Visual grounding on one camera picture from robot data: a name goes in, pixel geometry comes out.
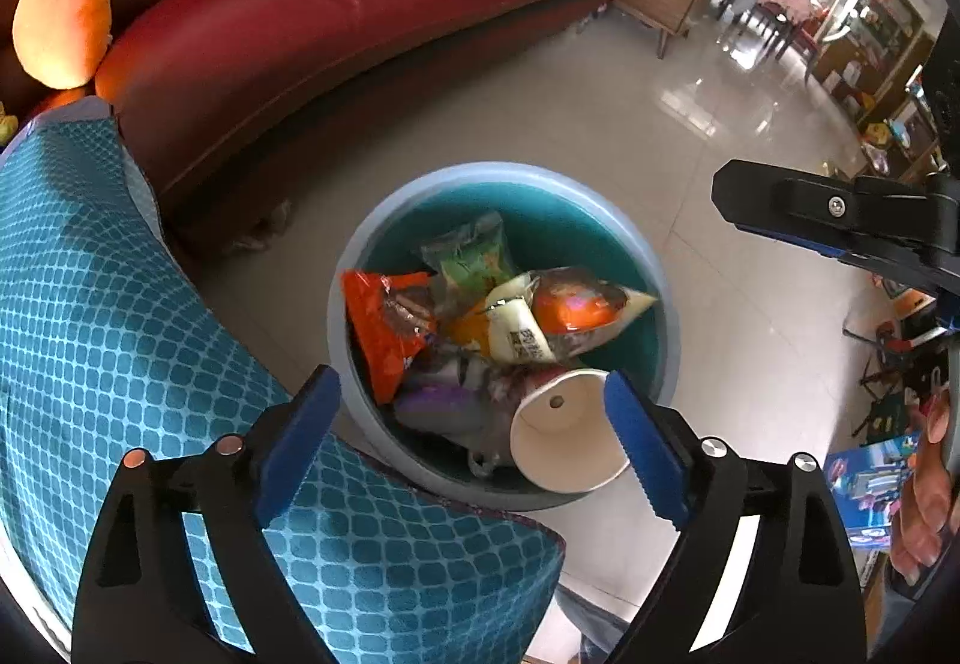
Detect green snack packet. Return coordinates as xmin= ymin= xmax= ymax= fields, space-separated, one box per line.
xmin=420 ymin=212 xmax=518 ymax=294

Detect pink paper cup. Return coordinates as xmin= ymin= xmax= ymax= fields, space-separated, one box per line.
xmin=510 ymin=368 xmax=631 ymax=494

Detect blue round trash bin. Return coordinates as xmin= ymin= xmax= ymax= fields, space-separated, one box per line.
xmin=328 ymin=161 xmax=682 ymax=511

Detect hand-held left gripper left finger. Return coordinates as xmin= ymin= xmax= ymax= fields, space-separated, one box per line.
xmin=71 ymin=364 xmax=342 ymax=664

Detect blue toy box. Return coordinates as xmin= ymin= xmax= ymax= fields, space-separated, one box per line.
xmin=825 ymin=431 xmax=920 ymax=552

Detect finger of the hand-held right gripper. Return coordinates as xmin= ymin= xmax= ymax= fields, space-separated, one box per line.
xmin=711 ymin=159 xmax=938 ymax=247
xmin=739 ymin=225 xmax=960 ymax=298

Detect clear packet orange contents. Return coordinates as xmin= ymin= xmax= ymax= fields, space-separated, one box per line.
xmin=480 ymin=265 xmax=662 ymax=365

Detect teal patterned quilted tablecloth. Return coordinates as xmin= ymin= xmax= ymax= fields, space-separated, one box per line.
xmin=0 ymin=96 xmax=567 ymax=664

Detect person's right hand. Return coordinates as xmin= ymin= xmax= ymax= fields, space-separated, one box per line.
xmin=892 ymin=380 xmax=959 ymax=581

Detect dark red leather sofa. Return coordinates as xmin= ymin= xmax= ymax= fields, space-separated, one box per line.
xmin=0 ymin=0 xmax=646 ymax=238

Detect person's grey trousers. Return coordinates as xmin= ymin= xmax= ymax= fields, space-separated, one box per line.
xmin=551 ymin=585 xmax=638 ymax=664

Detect red orange snack packet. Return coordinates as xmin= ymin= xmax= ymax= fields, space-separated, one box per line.
xmin=341 ymin=269 xmax=440 ymax=406

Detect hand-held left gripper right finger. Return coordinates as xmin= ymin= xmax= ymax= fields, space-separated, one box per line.
xmin=602 ymin=368 xmax=871 ymax=664

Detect purple grey plastic bag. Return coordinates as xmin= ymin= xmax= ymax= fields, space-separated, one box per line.
xmin=394 ymin=364 xmax=526 ymax=462

